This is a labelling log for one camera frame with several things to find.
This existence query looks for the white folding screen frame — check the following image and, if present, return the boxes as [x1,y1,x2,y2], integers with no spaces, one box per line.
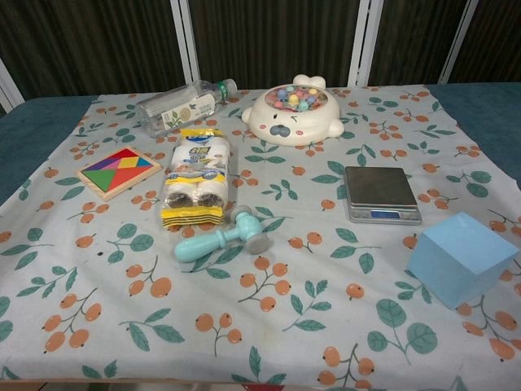
[0,0,475,108]

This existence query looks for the floral print tablecloth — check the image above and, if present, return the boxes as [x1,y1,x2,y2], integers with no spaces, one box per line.
[0,86,521,391]

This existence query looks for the colourful wooden tangram puzzle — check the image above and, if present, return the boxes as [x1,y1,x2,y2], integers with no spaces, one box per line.
[77,146,163,201]

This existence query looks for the clear plastic water bottle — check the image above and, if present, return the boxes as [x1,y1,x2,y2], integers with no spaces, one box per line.
[135,77,239,138]

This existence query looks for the silver digital kitchen scale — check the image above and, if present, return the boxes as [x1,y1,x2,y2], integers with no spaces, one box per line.
[343,165,423,224]

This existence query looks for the light blue foam cube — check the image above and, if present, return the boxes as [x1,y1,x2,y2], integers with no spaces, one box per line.
[406,211,521,314]

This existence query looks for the cream seal fishing toy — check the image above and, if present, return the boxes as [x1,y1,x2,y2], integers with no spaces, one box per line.
[241,73,345,146]

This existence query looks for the yellow packaged snack rolls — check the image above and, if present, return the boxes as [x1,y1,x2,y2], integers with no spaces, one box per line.
[160,128,238,227]

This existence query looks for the light blue toy hammer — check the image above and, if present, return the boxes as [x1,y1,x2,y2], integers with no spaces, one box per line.
[174,205,265,261]

